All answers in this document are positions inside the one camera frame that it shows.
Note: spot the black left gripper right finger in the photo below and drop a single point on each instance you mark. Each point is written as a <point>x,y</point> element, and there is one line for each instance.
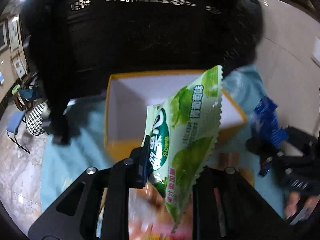
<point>226,206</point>

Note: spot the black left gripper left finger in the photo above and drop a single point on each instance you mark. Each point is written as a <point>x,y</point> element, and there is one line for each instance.
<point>74,214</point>

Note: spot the blue snack bag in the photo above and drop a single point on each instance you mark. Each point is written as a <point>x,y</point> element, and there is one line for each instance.
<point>267,135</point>

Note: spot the green white snack bag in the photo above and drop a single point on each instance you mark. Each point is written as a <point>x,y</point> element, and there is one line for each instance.
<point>183,131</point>

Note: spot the person's right hand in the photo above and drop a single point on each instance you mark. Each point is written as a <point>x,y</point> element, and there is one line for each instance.
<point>299,208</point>

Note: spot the checkered stool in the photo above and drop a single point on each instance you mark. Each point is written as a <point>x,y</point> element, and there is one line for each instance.
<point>34,120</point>

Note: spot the blue chair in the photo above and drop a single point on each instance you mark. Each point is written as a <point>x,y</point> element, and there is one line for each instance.
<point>13,125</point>

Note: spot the yellow cardboard box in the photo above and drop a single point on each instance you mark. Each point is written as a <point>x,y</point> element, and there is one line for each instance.
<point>129,95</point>

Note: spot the dark carved wooden cabinet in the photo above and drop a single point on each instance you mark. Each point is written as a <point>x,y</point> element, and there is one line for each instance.
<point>76,45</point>

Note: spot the white scroll picture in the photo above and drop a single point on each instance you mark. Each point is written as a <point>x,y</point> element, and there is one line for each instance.
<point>13,33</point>

